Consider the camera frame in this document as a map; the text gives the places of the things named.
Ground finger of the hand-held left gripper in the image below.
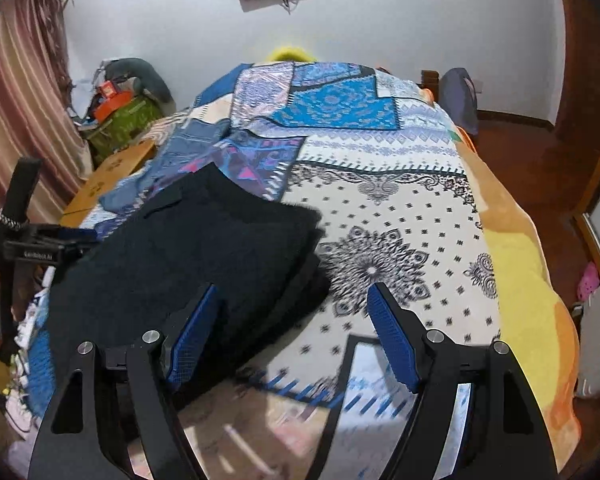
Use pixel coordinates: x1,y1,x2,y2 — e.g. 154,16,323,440
54,226,101,265

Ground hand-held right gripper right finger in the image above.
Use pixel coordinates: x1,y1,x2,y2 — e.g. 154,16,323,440
366,282,561,480

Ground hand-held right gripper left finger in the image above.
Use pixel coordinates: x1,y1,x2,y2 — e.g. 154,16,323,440
30,282,220,480

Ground black pants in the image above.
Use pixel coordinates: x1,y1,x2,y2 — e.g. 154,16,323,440
45,162,331,406

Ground wooden board with flower cutouts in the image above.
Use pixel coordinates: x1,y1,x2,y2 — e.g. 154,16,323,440
60,137,157,228

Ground green bag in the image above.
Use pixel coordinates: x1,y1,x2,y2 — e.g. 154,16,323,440
87,96,163,168

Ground orange lid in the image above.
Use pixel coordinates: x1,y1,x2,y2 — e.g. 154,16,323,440
92,92,137,122

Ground yellow orange fleece blanket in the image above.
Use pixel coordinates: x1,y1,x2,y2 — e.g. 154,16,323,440
452,127,581,461

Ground patchwork printed blanket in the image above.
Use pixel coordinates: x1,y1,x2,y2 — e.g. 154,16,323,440
10,60,503,480

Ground striped pink curtain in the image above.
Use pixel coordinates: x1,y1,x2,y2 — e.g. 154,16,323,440
0,0,93,231

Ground grey plush cushion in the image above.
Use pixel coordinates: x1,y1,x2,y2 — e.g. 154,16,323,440
100,57,173,106

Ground pink clog shoe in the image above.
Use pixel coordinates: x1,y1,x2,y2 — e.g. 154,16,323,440
576,260,600,302

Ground wooden chair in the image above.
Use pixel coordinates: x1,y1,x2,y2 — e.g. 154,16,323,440
420,70,442,105

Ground yellow pillow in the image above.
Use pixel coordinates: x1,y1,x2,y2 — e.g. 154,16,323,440
265,46,322,64

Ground wooden door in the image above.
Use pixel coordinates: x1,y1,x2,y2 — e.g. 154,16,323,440
550,0,600,221

